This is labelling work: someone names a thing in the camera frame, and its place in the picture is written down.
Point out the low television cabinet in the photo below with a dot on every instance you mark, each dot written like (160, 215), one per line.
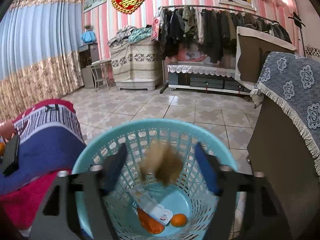
(200, 82)

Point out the black tripod stand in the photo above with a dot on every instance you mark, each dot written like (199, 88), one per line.
(297, 18)

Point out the brown panel with white cover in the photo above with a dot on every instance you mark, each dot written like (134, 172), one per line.
(250, 55)

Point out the white printed packet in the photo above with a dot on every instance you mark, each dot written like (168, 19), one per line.
(156, 208)

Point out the pink cup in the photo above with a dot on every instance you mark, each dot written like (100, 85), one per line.
(7, 131)

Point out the black flat rectangular case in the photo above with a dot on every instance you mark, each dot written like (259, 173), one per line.
(11, 155)

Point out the striped blue red blanket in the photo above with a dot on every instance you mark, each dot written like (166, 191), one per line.
(50, 145)

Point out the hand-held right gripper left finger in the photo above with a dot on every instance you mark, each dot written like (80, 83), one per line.
(116, 170)

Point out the blue and floral curtain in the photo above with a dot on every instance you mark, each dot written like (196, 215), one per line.
(37, 42)

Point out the metal clothes rack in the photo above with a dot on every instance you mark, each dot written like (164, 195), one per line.
(200, 6)

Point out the landscape wall picture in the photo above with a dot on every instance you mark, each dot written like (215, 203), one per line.
(95, 1)

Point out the beige patterned cover cloth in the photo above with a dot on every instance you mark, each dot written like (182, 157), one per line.
(135, 60)

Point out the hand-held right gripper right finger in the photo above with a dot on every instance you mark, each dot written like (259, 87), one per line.
(207, 170)

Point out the blue wrapped vase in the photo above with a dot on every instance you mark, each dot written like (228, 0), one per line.
(88, 37)

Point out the orange fruit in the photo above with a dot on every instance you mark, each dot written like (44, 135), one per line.
(178, 220)
(2, 148)

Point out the light blue plastic basket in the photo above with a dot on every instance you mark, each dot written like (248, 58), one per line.
(160, 125)

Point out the small metal side table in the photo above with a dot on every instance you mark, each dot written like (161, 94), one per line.
(101, 63)

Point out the brown fuzzy object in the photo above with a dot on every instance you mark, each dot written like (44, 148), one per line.
(162, 162)

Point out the pink hanging packet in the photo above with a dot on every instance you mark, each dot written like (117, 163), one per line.
(155, 27)

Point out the silver lace cloth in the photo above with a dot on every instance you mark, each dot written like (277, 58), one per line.
(200, 69)

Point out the teal patterned cloth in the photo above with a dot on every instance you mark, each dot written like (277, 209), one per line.
(140, 33)

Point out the row of hanging dark clothes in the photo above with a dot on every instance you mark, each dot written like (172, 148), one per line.
(212, 30)

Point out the pink printed board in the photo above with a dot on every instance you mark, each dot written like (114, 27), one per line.
(190, 56)

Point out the orange wrapper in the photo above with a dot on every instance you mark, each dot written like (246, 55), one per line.
(150, 223)

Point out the brown wooden cabinet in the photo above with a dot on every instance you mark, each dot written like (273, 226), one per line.
(275, 155)

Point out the dark small cabinet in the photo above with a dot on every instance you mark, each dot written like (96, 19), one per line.
(87, 55)

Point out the grey patterned cloth pile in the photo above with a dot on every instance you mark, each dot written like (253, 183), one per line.
(121, 35)

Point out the dried flower bunch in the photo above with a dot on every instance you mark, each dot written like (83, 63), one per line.
(88, 27)

